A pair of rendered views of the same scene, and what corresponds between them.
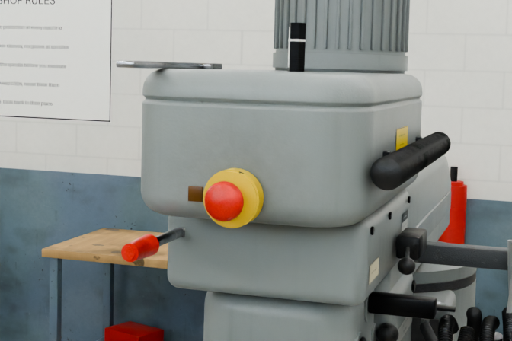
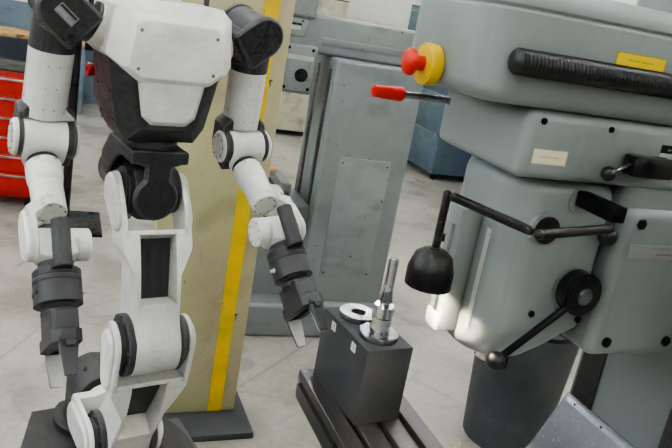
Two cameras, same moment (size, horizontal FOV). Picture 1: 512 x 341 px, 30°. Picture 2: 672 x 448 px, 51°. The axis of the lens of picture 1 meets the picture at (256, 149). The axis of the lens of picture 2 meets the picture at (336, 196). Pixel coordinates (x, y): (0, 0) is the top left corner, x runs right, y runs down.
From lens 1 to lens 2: 0.74 m
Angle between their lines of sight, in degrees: 50
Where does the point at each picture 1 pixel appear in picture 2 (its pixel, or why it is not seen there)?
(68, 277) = not seen: outside the picture
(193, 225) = (455, 97)
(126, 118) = not seen: outside the picture
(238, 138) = (443, 23)
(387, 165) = (516, 54)
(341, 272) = (510, 146)
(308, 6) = not seen: outside the picture
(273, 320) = (487, 179)
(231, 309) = (471, 166)
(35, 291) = not seen: outside the picture
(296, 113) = (469, 5)
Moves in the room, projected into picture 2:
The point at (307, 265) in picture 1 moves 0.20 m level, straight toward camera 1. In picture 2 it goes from (496, 136) to (391, 131)
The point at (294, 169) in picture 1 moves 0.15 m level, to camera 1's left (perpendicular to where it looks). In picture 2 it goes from (460, 47) to (388, 32)
